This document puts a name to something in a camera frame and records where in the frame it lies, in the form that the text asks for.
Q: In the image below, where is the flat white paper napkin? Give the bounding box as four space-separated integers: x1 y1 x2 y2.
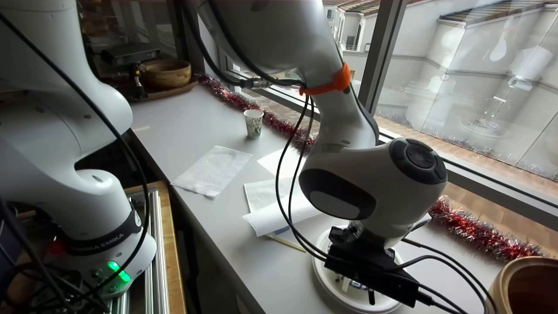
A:
175 144 252 199

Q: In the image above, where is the white paper plate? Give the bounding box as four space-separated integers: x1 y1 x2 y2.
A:
313 232 403 314

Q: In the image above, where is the folded white paper napkin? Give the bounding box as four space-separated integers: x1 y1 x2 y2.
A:
245 178 320 237

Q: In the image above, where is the wooden basket on tray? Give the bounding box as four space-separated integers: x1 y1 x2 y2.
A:
140 57 194 99

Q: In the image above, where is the red silver tinsel garland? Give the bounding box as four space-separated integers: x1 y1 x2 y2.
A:
198 75 543 261

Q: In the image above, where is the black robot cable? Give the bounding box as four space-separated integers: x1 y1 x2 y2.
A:
0 0 503 314

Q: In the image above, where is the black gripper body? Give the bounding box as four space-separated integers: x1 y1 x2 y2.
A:
325 226 419 307

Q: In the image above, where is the wooden stick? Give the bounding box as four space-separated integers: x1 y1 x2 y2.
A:
266 235 308 253

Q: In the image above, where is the patterned paper cup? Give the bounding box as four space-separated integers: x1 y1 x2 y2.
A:
245 110 264 139

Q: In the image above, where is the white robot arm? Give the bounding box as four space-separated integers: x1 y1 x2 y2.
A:
2 0 447 305

